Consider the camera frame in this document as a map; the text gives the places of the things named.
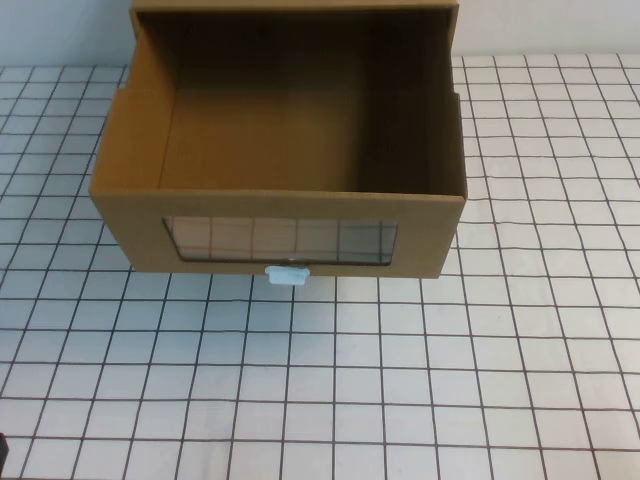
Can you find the white black-grid tablecloth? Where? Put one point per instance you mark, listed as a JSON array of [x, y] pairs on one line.
[[350, 375]]

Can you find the cardboard drawer sleeve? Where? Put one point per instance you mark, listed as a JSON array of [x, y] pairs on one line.
[[300, 4]]

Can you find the cardboard drawer with wide window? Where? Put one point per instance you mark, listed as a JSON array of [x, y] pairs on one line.
[[125, 225]]

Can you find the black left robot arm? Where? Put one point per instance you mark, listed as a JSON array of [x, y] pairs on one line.
[[2, 447]]

